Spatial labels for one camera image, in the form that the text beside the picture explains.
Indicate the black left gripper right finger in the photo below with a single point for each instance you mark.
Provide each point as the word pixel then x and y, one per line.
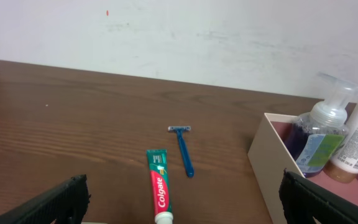
pixel 307 203

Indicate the clear blue soap pump bottle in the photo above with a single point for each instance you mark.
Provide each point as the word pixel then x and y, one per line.
pixel 315 135

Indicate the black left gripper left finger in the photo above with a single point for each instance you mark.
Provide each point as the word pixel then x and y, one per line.
pixel 65 203

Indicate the white box with pink inside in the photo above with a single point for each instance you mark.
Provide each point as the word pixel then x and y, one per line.
pixel 269 158

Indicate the blue disposable razor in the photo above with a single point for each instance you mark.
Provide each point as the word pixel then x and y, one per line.
pixel 179 130

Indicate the green red toothpaste tube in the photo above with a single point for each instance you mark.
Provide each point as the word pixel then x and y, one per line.
pixel 157 160

